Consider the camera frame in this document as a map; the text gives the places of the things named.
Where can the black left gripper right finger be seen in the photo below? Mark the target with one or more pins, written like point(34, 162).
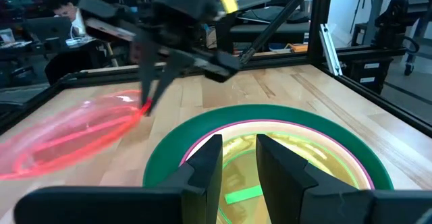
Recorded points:
point(320, 207)

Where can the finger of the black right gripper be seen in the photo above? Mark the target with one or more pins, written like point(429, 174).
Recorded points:
point(175, 65)
point(147, 72)

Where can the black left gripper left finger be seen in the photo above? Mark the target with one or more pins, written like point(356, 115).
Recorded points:
point(118, 207)

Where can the transparent green plastic plate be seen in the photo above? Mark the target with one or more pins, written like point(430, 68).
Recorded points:
point(243, 170)

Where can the transparent orange plastic plate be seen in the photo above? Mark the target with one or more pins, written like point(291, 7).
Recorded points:
point(67, 136)

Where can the large opaque green plate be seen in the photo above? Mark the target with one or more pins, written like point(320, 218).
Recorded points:
point(202, 122)

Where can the black desk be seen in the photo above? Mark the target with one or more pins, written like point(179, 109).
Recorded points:
point(270, 31)

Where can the person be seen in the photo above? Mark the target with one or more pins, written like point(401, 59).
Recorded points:
point(79, 23)

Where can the grey laptop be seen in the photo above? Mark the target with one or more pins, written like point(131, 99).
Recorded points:
point(47, 28)

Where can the black storage box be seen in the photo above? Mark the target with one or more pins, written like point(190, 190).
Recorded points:
point(368, 75)

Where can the black tripod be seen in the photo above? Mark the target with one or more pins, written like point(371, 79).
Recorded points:
point(359, 1)

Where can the black office chair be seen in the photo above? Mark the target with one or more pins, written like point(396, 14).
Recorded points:
point(395, 11)

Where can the silver aluminium bracket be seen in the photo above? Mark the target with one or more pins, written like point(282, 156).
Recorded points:
point(329, 48)

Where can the black aluminium table frame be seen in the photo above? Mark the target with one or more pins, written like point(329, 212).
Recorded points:
point(320, 15)

